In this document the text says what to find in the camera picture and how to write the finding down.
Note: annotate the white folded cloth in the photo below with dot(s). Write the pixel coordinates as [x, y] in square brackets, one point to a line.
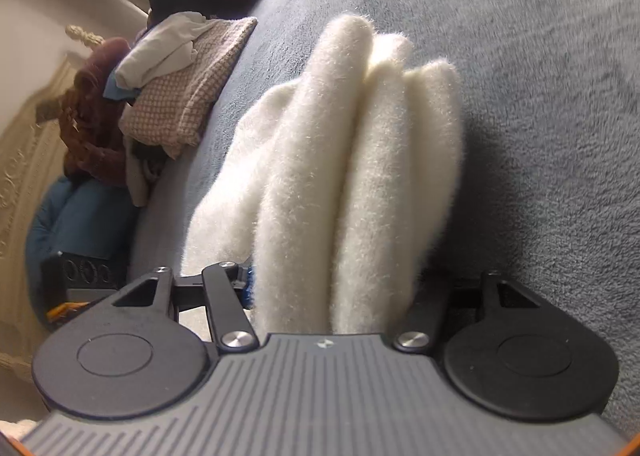
[160, 48]

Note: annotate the off-white crumpled garment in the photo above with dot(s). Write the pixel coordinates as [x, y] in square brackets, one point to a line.
[140, 176]

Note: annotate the light blue cloth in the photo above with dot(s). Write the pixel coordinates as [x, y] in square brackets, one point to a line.
[120, 91]

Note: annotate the pink checked knit garment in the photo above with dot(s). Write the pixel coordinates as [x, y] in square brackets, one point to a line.
[190, 86]

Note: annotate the grey-blue bed blanket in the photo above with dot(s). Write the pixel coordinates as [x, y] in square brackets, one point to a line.
[525, 111]

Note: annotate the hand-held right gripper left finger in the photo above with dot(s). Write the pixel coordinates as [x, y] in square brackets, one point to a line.
[248, 281]

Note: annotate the cream deer sweater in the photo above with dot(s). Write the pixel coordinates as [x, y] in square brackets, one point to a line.
[340, 176]

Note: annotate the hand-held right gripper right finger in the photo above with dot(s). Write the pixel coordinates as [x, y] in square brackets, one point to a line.
[430, 311]

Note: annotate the cream carved headboard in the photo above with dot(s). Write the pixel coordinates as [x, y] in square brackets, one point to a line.
[25, 161]

